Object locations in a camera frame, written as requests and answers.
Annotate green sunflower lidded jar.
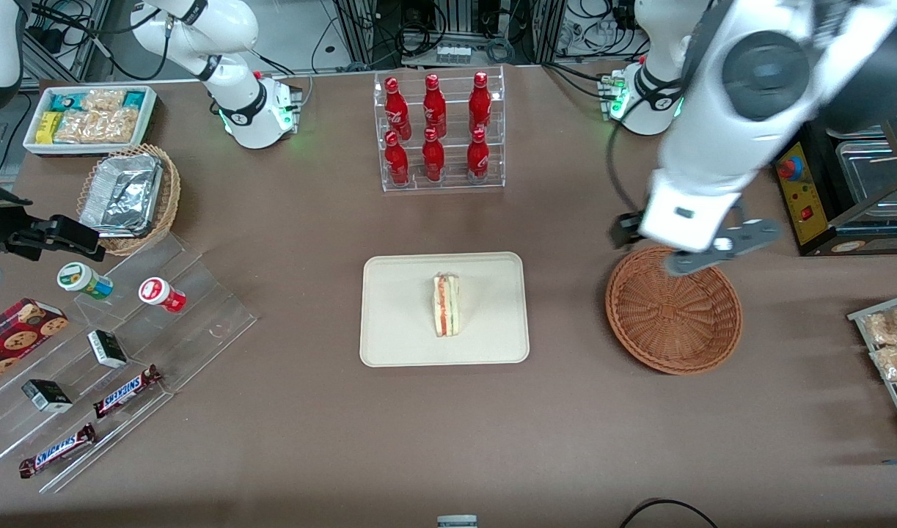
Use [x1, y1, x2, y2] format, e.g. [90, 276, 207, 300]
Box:
[56, 262, 114, 301]

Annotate aluminium frame structure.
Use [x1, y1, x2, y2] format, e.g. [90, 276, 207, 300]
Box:
[334, 0, 566, 67]

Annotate Snickers chocolate bar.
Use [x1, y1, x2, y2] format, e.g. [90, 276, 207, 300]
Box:
[18, 423, 98, 480]
[92, 364, 163, 419]

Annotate red cola bottle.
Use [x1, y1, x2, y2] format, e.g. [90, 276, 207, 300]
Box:
[384, 131, 411, 187]
[422, 128, 446, 183]
[423, 73, 447, 138]
[384, 76, 412, 140]
[469, 71, 492, 133]
[466, 128, 490, 181]

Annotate light wicker basket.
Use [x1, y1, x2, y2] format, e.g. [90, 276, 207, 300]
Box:
[76, 143, 182, 257]

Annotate clear cracker pack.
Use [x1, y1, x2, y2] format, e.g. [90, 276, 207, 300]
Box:
[81, 89, 126, 112]
[56, 110, 100, 144]
[96, 109, 142, 144]

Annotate tray of packaged snacks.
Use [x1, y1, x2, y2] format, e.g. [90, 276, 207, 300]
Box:
[847, 292, 897, 450]

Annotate brown wicker basket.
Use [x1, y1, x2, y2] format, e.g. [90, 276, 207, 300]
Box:
[605, 246, 744, 375]

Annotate yellow emergency stop box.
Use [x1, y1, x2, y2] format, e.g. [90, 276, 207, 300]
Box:
[773, 138, 836, 248]

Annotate black glass-top appliance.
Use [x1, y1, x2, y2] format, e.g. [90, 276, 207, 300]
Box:
[800, 110, 897, 257]

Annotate dark green small carton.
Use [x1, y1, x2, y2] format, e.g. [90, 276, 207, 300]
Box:
[87, 329, 128, 370]
[21, 378, 74, 414]

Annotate cream rectangular serving tray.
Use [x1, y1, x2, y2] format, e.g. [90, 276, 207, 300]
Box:
[359, 252, 530, 367]

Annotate red tartan cookie box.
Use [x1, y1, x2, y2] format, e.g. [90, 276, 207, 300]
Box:
[0, 297, 70, 389]

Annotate silver foil packets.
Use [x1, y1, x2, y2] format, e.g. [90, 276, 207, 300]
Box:
[79, 153, 164, 238]

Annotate clear acrylic stepped display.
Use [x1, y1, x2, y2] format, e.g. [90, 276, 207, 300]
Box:
[0, 231, 259, 494]

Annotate black floor cable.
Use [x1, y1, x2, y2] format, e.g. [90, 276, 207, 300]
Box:
[619, 499, 720, 528]

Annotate triangular sandwich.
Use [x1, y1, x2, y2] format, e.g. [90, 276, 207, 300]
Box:
[433, 274, 461, 338]

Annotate red lidded small jar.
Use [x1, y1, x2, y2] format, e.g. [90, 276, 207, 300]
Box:
[138, 276, 187, 314]

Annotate clear acrylic bottle rack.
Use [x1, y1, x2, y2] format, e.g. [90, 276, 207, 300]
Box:
[373, 66, 506, 193]

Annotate white plastic snack bin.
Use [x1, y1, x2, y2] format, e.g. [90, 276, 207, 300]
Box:
[23, 85, 159, 158]

